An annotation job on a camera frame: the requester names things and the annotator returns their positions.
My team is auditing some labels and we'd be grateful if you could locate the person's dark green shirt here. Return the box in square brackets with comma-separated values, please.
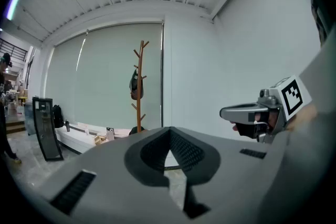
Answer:
[301, 0, 332, 43]

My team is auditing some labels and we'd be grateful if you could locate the small black backpack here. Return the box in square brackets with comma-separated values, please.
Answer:
[52, 104, 65, 129]

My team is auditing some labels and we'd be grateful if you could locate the dark grey garment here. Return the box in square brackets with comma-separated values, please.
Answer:
[129, 68, 144, 101]

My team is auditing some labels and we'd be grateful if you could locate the brown wooden coat rack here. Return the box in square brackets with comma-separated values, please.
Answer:
[131, 40, 150, 133]

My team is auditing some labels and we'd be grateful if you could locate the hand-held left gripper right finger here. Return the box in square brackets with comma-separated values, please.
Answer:
[170, 127, 221, 220]

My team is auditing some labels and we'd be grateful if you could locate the large black backpack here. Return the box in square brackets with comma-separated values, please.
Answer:
[128, 125, 145, 136]

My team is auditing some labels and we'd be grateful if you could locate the ceiling light strip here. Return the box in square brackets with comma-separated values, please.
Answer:
[5, 0, 22, 21]

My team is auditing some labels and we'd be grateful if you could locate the grey roller blind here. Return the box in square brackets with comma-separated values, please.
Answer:
[45, 22, 164, 132]

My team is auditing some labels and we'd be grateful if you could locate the person's right forearm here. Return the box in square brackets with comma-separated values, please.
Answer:
[287, 103, 320, 132]

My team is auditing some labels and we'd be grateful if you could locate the dark window frame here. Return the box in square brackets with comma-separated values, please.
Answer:
[160, 20, 165, 129]

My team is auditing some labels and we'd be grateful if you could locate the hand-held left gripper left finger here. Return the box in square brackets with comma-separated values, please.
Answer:
[124, 127, 171, 187]

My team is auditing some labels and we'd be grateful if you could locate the white window ledge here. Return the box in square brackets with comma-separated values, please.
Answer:
[56, 123, 139, 155]

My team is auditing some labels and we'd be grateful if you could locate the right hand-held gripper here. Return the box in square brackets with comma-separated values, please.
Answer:
[219, 75, 313, 144]

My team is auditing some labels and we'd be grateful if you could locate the black framed curved mirror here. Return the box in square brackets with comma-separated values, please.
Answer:
[31, 97, 65, 162]

